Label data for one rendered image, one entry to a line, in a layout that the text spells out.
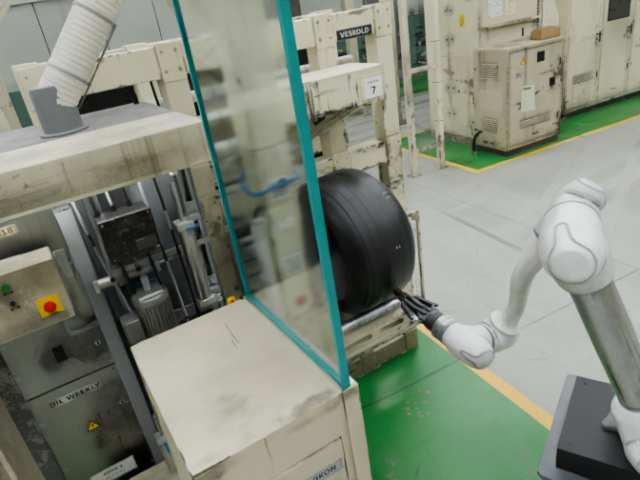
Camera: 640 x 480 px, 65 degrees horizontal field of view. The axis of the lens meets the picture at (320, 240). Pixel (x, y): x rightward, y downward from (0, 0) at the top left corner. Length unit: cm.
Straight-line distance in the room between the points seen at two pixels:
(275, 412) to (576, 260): 73
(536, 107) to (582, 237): 562
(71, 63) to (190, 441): 116
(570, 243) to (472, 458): 168
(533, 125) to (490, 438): 471
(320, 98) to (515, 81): 461
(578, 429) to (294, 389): 99
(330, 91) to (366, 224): 59
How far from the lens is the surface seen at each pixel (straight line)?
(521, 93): 658
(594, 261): 123
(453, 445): 277
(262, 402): 120
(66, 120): 178
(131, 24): 1091
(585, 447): 183
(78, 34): 178
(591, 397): 198
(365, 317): 202
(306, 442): 120
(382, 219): 181
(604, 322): 138
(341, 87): 210
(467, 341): 169
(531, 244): 148
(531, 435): 285
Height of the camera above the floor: 206
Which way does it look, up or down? 25 degrees down
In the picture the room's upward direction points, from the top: 9 degrees counter-clockwise
